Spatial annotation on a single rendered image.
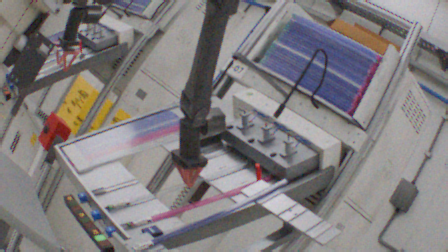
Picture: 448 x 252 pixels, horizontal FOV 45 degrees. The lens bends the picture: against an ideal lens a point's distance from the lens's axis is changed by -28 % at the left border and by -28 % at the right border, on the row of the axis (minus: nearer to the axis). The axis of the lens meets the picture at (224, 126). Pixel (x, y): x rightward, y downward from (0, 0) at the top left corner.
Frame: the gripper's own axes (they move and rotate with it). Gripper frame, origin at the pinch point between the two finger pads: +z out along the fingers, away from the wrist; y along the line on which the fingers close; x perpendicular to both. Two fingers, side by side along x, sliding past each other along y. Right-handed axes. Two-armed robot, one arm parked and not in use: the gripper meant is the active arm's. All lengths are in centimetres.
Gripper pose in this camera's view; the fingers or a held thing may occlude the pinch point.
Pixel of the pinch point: (188, 183)
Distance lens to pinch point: 208.8
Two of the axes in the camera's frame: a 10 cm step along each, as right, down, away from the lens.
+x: -8.3, 1.8, -5.3
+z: -0.4, 9.2, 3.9
